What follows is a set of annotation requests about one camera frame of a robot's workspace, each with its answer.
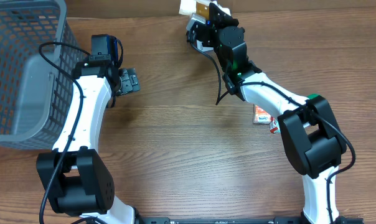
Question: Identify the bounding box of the beige pet treat bag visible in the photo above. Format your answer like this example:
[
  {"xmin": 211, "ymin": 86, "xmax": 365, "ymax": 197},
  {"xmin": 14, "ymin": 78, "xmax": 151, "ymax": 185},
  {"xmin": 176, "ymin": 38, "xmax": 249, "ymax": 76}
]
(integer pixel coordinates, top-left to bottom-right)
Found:
[{"xmin": 179, "ymin": 0, "xmax": 231, "ymax": 19}]

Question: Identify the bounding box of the small orange snack packet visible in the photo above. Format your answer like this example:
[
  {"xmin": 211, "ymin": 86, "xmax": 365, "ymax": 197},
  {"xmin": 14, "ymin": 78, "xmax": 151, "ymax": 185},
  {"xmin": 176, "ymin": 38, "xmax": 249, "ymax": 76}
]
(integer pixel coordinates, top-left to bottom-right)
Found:
[{"xmin": 253, "ymin": 105, "xmax": 271, "ymax": 124}]

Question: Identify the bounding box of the white green round container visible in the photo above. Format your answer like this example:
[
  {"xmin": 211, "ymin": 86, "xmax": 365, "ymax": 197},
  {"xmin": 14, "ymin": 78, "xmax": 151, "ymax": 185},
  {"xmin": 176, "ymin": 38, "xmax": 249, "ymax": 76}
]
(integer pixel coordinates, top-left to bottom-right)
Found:
[{"xmin": 307, "ymin": 93, "xmax": 321, "ymax": 100}]

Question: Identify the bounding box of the red stick snack packet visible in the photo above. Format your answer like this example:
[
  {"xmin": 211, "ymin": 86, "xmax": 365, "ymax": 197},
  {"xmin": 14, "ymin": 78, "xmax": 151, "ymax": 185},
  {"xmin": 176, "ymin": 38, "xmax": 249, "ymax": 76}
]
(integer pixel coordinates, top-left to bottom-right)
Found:
[{"xmin": 270, "ymin": 117, "xmax": 280, "ymax": 134}]

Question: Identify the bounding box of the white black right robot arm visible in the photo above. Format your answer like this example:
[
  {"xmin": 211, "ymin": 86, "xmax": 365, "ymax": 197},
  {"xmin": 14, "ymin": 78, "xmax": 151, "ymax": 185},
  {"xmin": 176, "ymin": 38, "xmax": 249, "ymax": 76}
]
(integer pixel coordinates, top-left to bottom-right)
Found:
[{"xmin": 179, "ymin": 1, "xmax": 349, "ymax": 223}]

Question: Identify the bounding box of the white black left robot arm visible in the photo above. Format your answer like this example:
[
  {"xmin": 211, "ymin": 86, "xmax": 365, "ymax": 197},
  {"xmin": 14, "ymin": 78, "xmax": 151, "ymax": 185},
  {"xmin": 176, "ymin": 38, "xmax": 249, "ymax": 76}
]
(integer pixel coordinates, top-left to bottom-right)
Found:
[{"xmin": 36, "ymin": 62, "xmax": 142, "ymax": 224}]

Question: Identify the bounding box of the white barcode scanner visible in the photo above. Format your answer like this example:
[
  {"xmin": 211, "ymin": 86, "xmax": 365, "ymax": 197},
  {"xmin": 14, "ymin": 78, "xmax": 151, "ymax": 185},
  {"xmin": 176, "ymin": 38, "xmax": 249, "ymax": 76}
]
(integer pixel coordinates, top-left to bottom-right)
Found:
[{"xmin": 194, "ymin": 40, "xmax": 214, "ymax": 52}]

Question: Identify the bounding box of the grey plastic mesh basket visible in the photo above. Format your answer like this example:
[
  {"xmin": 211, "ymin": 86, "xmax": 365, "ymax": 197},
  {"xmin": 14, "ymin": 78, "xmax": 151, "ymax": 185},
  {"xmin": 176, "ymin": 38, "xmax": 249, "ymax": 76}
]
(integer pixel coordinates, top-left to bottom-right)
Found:
[{"xmin": 0, "ymin": 1, "xmax": 84, "ymax": 149}]

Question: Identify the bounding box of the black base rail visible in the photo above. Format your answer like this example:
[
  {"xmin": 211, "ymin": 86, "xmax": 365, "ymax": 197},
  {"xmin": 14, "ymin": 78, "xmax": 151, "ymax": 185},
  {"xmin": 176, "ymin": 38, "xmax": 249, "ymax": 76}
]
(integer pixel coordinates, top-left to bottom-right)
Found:
[{"xmin": 136, "ymin": 217, "xmax": 309, "ymax": 224}]

